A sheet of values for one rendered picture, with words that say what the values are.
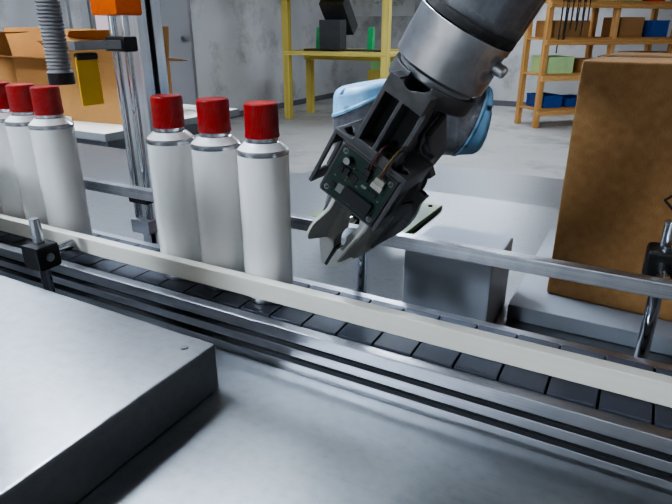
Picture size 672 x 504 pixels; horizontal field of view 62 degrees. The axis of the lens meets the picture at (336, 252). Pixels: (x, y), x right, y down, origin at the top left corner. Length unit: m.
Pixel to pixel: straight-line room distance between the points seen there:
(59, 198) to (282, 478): 0.48
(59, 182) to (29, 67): 2.22
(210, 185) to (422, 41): 0.27
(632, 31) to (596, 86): 7.53
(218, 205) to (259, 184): 0.07
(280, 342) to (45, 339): 0.22
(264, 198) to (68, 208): 0.32
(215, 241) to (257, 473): 0.25
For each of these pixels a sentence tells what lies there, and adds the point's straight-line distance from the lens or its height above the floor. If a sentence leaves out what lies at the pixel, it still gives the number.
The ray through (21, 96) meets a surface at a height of 1.07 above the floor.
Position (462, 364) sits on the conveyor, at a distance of 0.51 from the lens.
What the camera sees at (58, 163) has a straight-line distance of 0.78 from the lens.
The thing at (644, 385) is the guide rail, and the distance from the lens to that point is 0.48.
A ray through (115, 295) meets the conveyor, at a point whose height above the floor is 0.86.
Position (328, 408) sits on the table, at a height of 0.83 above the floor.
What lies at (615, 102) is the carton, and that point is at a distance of 0.66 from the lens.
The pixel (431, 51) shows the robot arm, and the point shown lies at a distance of 0.42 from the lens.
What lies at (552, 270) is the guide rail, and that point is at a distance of 0.52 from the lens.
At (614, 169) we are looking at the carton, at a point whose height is 1.01.
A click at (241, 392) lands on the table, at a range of 0.55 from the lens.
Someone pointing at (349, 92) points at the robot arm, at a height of 1.05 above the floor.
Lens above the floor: 1.15
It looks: 22 degrees down
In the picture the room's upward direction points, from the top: straight up
